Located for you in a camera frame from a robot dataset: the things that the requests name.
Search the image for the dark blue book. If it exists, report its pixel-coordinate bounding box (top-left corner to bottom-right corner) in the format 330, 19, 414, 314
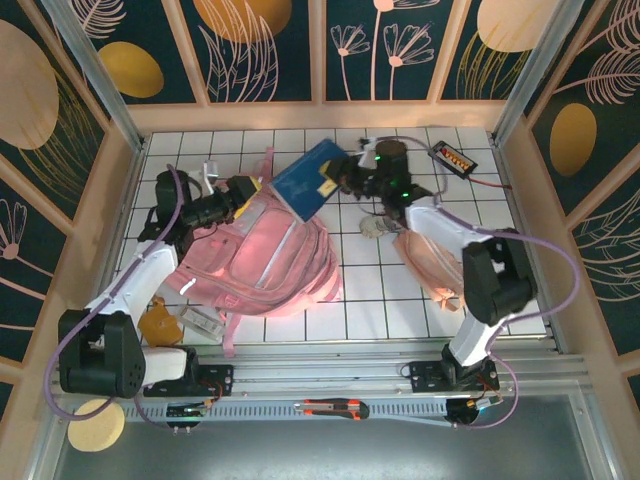
269, 138, 349, 225

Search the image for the black right controller board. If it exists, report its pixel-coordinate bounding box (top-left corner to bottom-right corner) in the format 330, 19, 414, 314
446, 397, 501, 426

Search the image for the clear plastic box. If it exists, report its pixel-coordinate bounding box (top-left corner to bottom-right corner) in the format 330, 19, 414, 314
174, 305, 227, 344

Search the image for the pink student backpack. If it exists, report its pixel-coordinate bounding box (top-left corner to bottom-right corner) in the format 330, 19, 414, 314
164, 147, 344, 359

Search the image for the aluminium mounting rail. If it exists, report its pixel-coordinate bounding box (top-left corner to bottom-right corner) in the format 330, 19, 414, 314
49, 339, 594, 401

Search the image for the grey slotted cable duct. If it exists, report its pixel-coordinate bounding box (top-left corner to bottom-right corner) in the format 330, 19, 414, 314
122, 399, 451, 426

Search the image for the pale pink pencil pouch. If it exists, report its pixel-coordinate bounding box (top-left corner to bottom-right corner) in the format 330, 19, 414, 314
392, 229, 474, 314

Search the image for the grey white cloth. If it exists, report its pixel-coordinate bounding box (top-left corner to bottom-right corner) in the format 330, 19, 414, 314
360, 212, 401, 240

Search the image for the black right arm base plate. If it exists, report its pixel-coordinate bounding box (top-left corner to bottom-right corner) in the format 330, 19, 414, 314
408, 359, 500, 394

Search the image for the amber yellow tag pouch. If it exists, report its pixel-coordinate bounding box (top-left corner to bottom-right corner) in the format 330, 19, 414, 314
138, 296, 182, 347

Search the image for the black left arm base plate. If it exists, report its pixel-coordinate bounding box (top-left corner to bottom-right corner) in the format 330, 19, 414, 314
143, 363, 235, 399

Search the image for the orange black utility knife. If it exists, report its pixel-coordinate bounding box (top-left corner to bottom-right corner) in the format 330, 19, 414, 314
293, 398, 371, 421

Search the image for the black left controller board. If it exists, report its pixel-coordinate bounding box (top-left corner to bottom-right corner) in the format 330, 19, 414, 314
165, 402, 209, 426

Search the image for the round yellow sponge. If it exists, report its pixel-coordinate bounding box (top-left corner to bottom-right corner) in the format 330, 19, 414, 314
67, 399, 126, 453

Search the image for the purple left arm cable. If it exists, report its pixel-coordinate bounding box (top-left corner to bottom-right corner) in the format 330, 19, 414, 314
44, 164, 221, 434

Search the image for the black board with yellow connectors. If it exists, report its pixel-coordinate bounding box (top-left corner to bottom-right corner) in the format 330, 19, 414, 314
430, 141, 479, 179

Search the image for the black controller board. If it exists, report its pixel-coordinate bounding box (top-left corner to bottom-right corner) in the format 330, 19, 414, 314
165, 402, 209, 426
446, 397, 501, 426

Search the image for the aluminium frame post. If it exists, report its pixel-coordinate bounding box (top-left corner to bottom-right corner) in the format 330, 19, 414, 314
492, 0, 589, 146
39, 0, 146, 151

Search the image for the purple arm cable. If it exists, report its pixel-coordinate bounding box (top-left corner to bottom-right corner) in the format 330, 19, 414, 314
44, 164, 221, 434
374, 134, 584, 431

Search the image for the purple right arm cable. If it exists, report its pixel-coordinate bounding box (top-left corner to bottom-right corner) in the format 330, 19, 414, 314
374, 134, 584, 431

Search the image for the thin red wire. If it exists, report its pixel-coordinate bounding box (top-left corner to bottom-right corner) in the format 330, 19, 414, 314
472, 175, 514, 190

